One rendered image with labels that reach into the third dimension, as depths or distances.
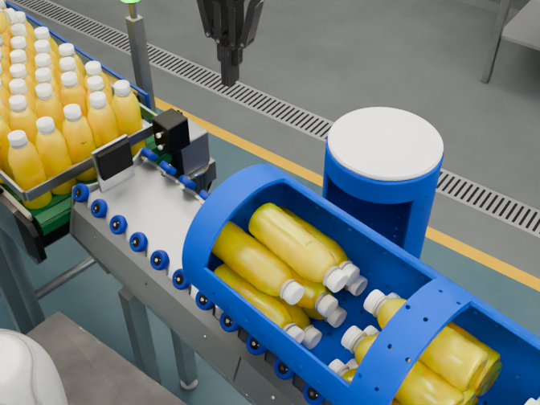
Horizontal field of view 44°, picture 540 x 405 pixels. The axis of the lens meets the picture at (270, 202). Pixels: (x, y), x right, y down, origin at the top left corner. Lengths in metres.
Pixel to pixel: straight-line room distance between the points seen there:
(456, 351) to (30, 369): 0.61
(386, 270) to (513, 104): 2.54
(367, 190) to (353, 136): 0.16
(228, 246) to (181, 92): 2.48
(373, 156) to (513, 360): 0.60
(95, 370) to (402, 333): 0.55
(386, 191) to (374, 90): 2.15
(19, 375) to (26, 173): 0.79
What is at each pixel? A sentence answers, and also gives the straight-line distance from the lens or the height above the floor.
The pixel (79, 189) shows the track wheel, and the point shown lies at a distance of 1.64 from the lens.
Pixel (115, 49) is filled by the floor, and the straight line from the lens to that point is 4.10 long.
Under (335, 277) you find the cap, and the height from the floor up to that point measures 1.17.
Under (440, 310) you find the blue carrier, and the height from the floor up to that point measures 1.23.
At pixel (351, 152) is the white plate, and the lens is 1.60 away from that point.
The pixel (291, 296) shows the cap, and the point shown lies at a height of 1.12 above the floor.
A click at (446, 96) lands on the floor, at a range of 3.71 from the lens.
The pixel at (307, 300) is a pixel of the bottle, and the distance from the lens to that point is 1.23.
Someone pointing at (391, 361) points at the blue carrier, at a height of 1.20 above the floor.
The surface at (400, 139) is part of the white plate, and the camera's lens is 1.66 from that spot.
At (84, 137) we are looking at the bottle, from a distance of 1.69.
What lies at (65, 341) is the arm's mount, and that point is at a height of 1.01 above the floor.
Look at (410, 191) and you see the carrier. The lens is 1.58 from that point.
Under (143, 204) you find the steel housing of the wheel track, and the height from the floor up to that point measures 0.93.
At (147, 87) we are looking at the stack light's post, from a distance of 2.14.
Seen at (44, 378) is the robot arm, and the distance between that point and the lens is 0.97.
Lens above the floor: 2.04
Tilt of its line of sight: 44 degrees down
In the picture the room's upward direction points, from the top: straight up
